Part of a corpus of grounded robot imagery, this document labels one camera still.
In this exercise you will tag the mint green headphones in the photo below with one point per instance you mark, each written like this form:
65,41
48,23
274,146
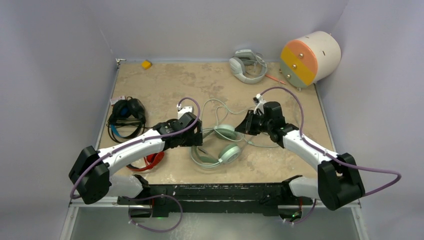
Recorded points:
220,147

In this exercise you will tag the white grey headphones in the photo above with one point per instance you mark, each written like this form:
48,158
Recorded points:
248,66

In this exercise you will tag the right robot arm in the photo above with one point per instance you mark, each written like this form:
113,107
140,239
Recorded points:
338,182

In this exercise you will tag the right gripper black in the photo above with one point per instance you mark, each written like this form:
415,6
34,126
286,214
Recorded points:
246,126

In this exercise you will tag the yellow small block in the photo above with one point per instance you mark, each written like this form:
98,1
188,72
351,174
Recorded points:
146,64

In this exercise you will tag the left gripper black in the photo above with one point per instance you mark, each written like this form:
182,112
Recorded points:
195,139

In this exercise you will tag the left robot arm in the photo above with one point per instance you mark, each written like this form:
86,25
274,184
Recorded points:
92,170

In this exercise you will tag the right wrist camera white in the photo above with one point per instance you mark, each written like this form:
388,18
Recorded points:
259,102

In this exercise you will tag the red headphones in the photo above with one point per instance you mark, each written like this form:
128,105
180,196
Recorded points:
150,162

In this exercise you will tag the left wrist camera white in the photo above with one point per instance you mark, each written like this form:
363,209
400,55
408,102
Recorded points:
181,110

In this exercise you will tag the round pastel drawer cabinet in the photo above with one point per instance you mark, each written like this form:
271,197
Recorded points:
310,58

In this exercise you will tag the red white small card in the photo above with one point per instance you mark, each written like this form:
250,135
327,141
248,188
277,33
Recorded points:
114,100

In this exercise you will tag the black blue headphones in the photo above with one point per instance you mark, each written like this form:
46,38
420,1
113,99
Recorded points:
127,113

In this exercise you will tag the orange pen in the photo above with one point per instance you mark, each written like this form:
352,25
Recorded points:
275,79

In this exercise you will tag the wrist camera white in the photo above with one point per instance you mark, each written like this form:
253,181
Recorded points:
181,110
259,102

